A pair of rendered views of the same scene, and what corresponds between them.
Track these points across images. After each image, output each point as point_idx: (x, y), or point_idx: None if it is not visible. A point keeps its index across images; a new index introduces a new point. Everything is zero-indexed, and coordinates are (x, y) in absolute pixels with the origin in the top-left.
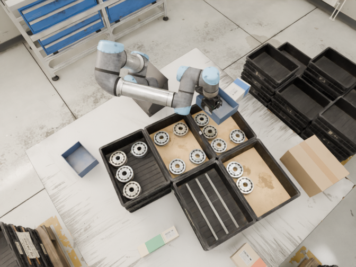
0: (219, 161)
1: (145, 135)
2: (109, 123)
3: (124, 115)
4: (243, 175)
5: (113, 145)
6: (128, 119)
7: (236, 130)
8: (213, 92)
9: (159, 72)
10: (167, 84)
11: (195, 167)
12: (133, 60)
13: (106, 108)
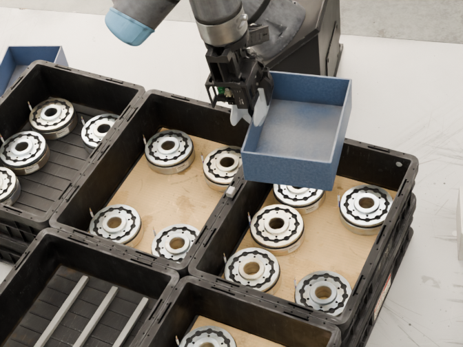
0: (179, 281)
1: (132, 104)
2: (158, 67)
3: (202, 74)
4: None
5: (67, 79)
6: (200, 87)
7: (340, 278)
8: (201, 23)
9: (322, 3)
10: (314, 46)
11: (120, 245)
12: None
13: (191, 36)
